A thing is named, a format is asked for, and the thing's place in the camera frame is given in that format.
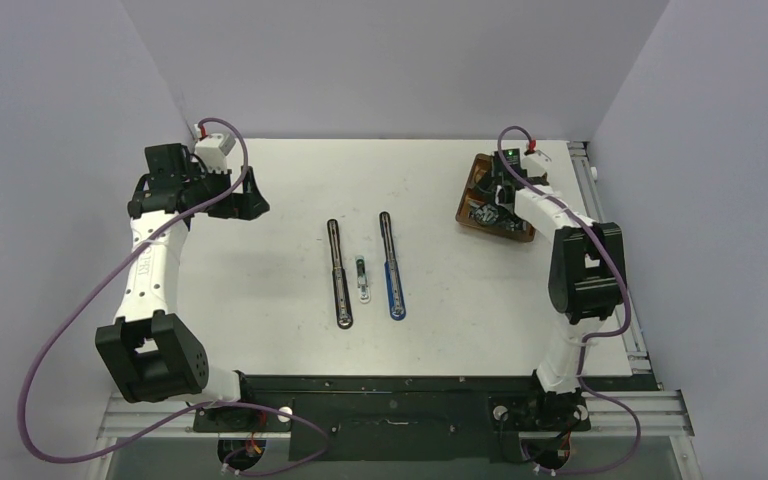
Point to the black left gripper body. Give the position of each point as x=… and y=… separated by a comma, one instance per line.
x=235, y=205

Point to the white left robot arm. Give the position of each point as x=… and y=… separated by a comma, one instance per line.
x=150, y=353

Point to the brown wooden tray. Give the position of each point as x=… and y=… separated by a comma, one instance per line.
x=470, y=196

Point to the black stapler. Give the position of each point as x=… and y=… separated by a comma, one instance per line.
x=343, y=311

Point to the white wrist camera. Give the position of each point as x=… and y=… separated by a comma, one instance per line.
x=536, y=160
x=213, y=150

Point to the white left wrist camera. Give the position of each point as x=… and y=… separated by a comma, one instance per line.
x=213, y=150

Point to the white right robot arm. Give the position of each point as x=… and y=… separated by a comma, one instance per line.
x=586, y=280

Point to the pile of staple strips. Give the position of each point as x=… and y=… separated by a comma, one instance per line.
x=492, y=216

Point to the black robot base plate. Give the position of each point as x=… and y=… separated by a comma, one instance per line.
x=392, y=418

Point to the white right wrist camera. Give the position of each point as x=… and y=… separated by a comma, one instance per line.
x=536, y=160

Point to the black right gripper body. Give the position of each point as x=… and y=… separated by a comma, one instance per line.
x=491, y=194

